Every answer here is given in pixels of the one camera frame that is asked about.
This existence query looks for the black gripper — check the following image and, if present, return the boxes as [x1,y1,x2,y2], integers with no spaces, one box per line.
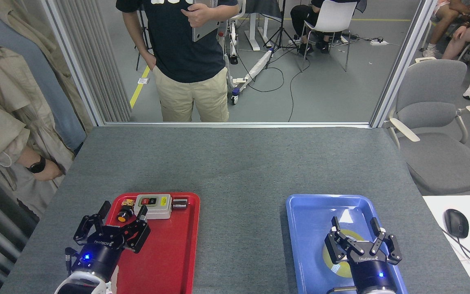
[73,201,151,283]
[324,216,403,292]

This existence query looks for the yellow tape roll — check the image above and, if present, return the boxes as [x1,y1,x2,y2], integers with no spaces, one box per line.
[322,229,367,279]

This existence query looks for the grey laptop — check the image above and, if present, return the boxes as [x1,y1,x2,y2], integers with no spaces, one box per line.
[192,0,222,43]

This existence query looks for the hand of person beside table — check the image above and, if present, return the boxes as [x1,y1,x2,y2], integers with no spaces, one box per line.
[35,160,64,182]

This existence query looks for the standing person's left hand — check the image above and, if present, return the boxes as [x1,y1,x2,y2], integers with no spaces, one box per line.
[181,3,216,27]

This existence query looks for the black orange push button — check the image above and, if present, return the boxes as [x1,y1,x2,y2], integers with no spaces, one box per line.
[117,205,135,224]

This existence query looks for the blue plastic tray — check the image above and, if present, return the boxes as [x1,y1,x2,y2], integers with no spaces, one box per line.
[286,194,409,294]

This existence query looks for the red plastic tray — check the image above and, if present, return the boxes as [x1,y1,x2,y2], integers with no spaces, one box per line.
[104,192,201,294]

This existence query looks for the white desk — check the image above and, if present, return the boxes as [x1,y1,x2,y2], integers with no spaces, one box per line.
[423,195,470,294]

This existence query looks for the black computer mouse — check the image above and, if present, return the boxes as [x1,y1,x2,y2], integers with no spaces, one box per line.
[443,208,470,239]

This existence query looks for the black wristwatch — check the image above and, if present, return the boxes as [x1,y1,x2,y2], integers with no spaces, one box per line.
[26,155,47,174]

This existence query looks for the grey office chair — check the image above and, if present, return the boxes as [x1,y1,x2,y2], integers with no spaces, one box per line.
[383,57,470,196]

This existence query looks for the person beside table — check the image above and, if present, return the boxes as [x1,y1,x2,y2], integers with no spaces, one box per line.
[0,0,95,223]

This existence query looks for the grey ribbed partition panel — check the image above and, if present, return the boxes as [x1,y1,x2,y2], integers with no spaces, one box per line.
[53,0,133,123]

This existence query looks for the standing person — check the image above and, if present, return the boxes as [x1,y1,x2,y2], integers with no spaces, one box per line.
[115,0,239,122]

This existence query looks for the black tripod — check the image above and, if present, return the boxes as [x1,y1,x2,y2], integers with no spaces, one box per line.
[135,8,154,71]
[264,0,301,70]

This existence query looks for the white chair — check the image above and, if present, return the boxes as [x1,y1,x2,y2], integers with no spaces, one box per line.
[300,0,359,73]

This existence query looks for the seated person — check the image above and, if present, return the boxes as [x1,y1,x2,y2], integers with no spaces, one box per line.
[423,0,470,58]
[442,4,470,61]

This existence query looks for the person seated on white chair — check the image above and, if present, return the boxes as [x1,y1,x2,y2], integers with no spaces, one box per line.
[289,0,368,56]

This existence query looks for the grey two-button switch box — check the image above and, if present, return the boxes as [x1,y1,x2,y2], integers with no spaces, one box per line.
[134,194,173,220]

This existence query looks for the silver aluminium rail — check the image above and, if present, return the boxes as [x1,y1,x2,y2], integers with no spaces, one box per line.
[104,121,372,129]

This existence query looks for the black floor cable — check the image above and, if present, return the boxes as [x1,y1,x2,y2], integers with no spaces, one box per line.
[235,47,315,122]

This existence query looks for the silver aluminium post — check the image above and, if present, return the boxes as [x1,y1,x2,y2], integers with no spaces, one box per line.
[41,0,107,127]
[370,0,439,128]

